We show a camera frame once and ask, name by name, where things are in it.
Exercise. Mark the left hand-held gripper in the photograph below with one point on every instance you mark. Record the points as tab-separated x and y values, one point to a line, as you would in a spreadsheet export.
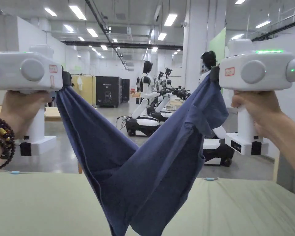
27	71

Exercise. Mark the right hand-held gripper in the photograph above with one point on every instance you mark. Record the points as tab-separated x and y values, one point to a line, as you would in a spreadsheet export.
255	71

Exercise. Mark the dark blue shirt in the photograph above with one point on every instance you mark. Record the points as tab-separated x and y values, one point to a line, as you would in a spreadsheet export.
137	172

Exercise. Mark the person's left forearm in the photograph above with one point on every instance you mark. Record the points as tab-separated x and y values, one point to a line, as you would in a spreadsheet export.
0	140

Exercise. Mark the person's right forearm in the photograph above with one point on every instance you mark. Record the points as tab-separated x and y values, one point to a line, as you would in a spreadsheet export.
290	147

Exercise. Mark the person's right hand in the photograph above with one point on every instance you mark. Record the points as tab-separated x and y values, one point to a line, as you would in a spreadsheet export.
263	110

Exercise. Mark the person's left hand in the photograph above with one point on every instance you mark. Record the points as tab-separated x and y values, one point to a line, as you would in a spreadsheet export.
17	110

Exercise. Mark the large black crate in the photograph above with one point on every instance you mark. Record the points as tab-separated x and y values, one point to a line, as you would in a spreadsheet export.
107	92

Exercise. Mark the row of humanoid robots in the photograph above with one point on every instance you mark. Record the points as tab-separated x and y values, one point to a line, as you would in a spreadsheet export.
167	98

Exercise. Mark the pale blue sheet clip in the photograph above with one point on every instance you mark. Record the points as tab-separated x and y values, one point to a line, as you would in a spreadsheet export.
210	179
15	172

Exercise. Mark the bed with pale green sheet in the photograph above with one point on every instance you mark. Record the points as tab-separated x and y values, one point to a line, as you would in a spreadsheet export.
44	206

